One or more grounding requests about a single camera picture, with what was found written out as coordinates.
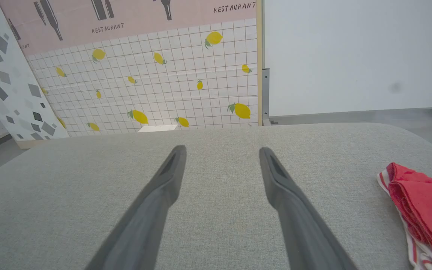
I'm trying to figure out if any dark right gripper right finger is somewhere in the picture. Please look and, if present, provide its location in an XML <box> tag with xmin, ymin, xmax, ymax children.
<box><xmin>258</xmin><ymin>146</ymin><xmax>359</xmax><ymax>270</ymax></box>

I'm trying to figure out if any red and white jersey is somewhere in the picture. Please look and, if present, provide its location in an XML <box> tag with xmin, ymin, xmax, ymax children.
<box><xmin>376</xmin><ymin>162</ymin><xmax>432</xmax><ymax>270</ymax></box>

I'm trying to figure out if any white box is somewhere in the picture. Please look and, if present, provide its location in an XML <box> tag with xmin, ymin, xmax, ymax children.
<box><xmin>137</xmin><ymin>124</ymin><xmax>179</xmax><ymax>133</ymax></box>

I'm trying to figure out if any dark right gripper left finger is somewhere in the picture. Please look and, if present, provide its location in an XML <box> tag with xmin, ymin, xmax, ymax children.
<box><xmin>84</xmin><ymin>145</ymin><xmax>188</xmax><ymax>270</ymax></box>

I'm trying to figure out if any grey metal partition post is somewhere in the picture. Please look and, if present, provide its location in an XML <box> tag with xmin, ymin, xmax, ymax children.
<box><xmin>261</xmin><ymin>68</ymin><xmax>279</xmax><ymax>126</ymax></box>

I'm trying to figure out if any lemon print partition panel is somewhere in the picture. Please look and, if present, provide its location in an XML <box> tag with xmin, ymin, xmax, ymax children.
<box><xmin>0</xmin><ymin>0</ymin><xmax>264</xmax><ymax>138</ymax></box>

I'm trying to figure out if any white grey terrazzo panel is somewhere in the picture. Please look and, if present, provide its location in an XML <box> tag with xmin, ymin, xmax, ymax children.
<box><xmin>0</xmin><ymin>0</ymin><xmax>70</xmax><ymax>149</ymax></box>

